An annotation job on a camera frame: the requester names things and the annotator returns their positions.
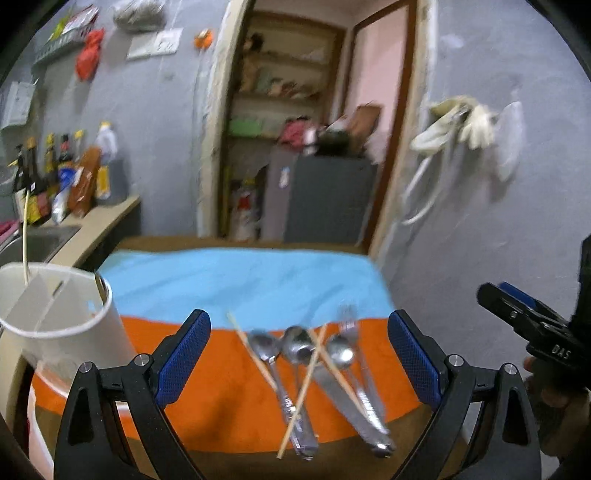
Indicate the orange wall hook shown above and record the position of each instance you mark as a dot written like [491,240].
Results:
[203,39]

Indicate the wooden chopstick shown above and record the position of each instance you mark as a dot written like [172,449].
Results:
[25,240]
[244,339]
[300,402]
[333,370]

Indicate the beige door frame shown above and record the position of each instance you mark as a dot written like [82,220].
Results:
[216,138]

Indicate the brown stuffed toy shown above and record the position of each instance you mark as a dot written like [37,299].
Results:
[251,62]

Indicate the grey plastic bag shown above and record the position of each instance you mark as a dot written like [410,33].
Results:
[138,16]

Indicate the white switch panel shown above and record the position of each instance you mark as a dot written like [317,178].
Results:
[154,45]

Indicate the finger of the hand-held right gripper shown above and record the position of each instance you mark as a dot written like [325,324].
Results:
[517,297]

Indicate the pink bag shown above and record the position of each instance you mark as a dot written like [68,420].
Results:
[295,134]

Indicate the metal spoon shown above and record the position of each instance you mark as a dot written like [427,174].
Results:
[340,353]
[295,344]
[265,347]

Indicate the beige kitchen counter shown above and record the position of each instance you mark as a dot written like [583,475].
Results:
[107,217]

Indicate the green box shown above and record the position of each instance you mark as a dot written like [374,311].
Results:
[249,127]

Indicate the blue and orange cloth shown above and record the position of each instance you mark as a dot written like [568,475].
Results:
[231,286]

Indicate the white utensil holder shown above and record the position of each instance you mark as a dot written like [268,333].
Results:
[92,344]

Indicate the white plastic bag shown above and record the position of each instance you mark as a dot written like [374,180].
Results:
[508,138]

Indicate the wooden shelf unit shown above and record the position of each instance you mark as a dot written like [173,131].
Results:
[277,97]

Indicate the grey cabinet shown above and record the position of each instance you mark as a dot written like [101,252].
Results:
[323,198]

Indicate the row of sauce bottles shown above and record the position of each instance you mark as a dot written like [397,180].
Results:
[34,184]

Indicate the steel sink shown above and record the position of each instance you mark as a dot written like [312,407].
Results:
[41,242]

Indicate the pink door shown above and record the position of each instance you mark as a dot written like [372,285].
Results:
[378,69]

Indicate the red plastic bag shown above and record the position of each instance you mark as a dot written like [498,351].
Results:
[90,57]

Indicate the cream rubber glove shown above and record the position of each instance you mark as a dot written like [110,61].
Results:
[436,129]
[480,124]

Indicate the person's right hand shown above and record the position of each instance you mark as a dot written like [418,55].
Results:
[551,401]

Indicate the brown snack packet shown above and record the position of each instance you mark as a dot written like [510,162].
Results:
[85,180]

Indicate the dark pot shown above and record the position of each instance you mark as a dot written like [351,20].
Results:
[332,143]

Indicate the metal fork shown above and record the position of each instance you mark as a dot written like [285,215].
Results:
[349,319]

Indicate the white electrical box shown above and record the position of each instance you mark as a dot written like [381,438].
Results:
[16,106]

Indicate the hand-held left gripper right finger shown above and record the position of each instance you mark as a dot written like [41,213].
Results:
[414,360]

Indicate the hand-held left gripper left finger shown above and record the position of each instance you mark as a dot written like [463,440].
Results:
[184,357]

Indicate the green wall rack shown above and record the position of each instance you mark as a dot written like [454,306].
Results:
[60,47]

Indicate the brown cutting board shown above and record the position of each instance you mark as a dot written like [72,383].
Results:
[364,121]

